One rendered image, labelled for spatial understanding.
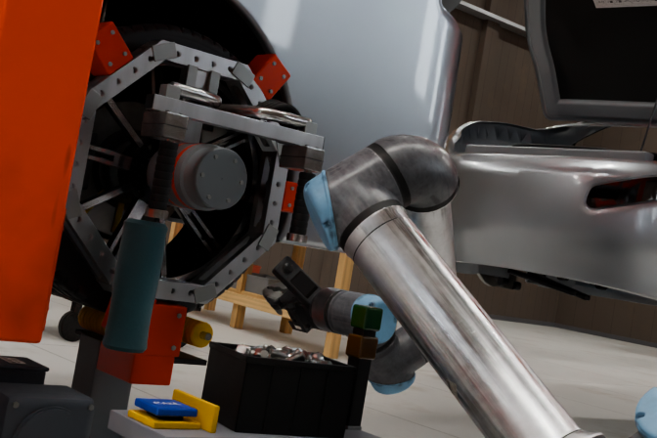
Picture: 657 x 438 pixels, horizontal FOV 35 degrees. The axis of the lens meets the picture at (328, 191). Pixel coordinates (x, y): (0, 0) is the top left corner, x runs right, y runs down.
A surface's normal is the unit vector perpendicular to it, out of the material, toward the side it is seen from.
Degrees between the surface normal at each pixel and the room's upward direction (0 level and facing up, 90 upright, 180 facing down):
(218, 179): 90
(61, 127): 90
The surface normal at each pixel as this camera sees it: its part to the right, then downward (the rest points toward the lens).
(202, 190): 0.63, 0.07
